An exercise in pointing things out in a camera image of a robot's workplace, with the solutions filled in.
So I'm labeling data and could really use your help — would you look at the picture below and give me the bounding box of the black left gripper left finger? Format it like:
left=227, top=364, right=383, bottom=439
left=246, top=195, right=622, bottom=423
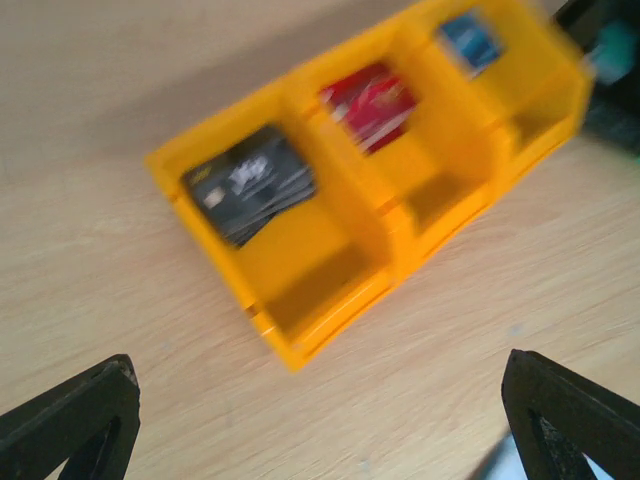
left=1, top=354, right=140, bottom=479

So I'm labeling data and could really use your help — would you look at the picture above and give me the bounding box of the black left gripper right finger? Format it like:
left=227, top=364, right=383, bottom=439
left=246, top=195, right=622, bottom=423
left=502, top=349, right=639, bottom=479

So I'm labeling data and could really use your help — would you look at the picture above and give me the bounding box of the blue card holder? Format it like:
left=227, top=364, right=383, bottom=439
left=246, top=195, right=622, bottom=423
left=471, top=434, right=639, bottom=479

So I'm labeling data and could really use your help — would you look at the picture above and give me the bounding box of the black card stack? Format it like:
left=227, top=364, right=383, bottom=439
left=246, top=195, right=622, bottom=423
left=181, top=124, right=316, bottom=248

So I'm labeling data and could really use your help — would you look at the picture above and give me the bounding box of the red card stack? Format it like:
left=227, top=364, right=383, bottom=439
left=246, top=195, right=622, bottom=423
left=320, top=62, right=417, bottom=154

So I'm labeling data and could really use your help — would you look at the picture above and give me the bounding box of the teal card stack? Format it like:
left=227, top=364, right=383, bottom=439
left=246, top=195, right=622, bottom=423
left=589, top=20, right=639, bottom=86

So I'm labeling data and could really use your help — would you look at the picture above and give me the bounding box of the blue card stack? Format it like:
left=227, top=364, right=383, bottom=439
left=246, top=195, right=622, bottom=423
left=438, top=8, right=505, bottom=77

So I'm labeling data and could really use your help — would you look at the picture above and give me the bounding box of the yellow bin left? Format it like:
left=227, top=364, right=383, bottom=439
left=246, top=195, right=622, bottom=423
left=146, top=79, right=396, bottom=371

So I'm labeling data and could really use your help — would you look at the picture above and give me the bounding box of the black plastic bin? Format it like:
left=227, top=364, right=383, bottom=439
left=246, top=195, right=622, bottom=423
left=554, top=0, right=639, bottom=157

